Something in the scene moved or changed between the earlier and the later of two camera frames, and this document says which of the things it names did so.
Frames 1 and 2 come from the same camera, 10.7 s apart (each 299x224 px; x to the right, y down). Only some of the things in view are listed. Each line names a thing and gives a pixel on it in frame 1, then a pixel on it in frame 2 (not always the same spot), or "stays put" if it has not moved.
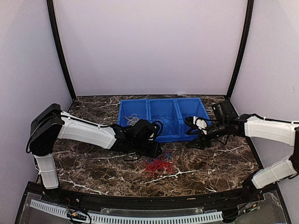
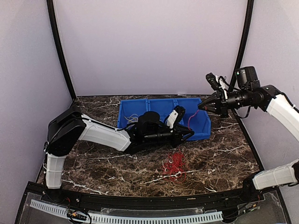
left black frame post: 58,47 stays put
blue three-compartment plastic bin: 172,113 stays put
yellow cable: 132,119 stays put
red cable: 156,166 -> 174,166
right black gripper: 200,141 -> 224,108
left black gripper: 154,153 -> 179,132
